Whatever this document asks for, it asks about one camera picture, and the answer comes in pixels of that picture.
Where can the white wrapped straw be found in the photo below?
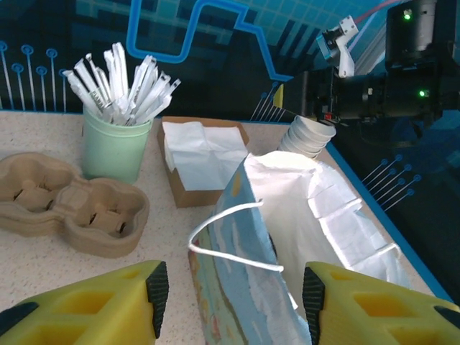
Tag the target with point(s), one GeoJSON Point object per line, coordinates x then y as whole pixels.
{"type": "Point", "coordinates": [143, 79]}
{"type": "Point", "coordinates": [86, 77]}
{"type": "Point", "coordinates": [163, 97]}
{"type": "Point", "coordinates": [119, 68]}

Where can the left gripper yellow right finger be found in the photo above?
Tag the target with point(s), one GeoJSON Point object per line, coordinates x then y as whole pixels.
{"type": "Point", "coordinates": [377, 316]}

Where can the white paper napkin stack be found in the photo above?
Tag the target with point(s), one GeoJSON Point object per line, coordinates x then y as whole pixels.
{"type": "Point", "coordinates": [205, 158]}

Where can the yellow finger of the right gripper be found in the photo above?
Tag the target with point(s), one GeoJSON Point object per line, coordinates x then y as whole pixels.
{"type": "Point", "coordinates": [278, 95]}

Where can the stack of pulp cup carriers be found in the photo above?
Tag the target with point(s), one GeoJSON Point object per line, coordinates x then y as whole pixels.
{"type": "Point", "coordinates": [72, 201]}

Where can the green paper takeout bag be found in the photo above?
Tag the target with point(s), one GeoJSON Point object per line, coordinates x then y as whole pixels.
{"type": "Point", "coordinates": [233, 280]}

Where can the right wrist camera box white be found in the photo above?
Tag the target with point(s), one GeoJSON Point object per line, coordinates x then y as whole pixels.
{"type": "Point", "coordinates": [343, 54]}

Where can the wrapped white utensils bundle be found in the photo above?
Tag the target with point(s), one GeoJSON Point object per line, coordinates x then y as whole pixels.
{"type": "Point", "coordinates": [84, 94]}

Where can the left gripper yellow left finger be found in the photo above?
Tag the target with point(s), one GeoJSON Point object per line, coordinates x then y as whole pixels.
{"type": "Point", "coordinates": [72, 316]}

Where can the aluminium frame post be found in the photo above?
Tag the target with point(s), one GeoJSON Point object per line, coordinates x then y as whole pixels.
{"type": "Point", "coordinates": [373, 50]}

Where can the mint green straw holder cup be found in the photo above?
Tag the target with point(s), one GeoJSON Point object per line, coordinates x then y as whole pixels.
{"type": "Point", "coordinates": [115, 151]}

